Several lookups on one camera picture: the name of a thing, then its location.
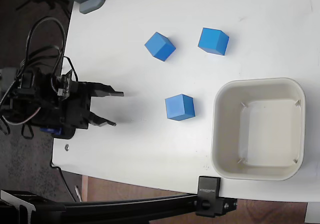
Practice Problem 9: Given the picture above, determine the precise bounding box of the black table clamp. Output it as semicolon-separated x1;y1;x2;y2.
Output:
195;175;238;218

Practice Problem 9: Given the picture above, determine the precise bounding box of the thin black cable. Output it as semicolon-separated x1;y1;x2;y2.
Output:
50;161;77;203

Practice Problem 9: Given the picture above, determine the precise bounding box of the blue servo motor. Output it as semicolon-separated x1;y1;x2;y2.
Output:
39;126;63;138

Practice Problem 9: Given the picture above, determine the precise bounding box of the thick black cable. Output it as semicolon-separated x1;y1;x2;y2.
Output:
25;16;66;69

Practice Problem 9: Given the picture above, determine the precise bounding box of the small camera circuit board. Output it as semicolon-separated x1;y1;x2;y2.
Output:
57;68;76;99

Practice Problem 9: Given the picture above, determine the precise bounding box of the white square plastic bin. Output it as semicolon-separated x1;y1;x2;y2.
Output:
210;77;307;182

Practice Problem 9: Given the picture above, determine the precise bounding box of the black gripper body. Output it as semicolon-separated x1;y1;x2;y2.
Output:
58;80;93;130

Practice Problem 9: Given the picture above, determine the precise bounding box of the blue cube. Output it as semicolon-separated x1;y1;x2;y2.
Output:
197;27;230;57
164;93;196;122
144;31;177;62

